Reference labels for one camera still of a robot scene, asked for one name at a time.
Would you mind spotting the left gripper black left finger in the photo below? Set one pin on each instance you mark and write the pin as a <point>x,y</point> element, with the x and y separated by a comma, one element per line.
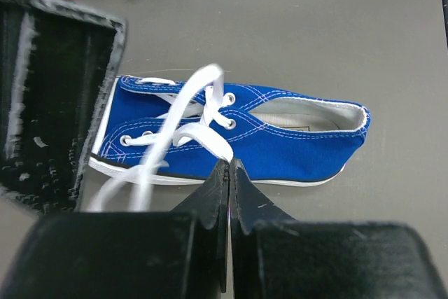
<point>180,253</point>

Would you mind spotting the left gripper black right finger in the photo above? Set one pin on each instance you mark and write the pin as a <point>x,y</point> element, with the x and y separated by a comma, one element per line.
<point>277,256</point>

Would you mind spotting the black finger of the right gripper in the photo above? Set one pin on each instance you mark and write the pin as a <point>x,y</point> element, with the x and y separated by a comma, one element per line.
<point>59,59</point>

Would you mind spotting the blue sneaker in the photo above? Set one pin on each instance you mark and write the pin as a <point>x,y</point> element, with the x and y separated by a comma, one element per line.
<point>282,137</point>

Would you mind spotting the white shoelace of sneaker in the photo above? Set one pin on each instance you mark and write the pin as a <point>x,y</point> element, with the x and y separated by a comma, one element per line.
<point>209,78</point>

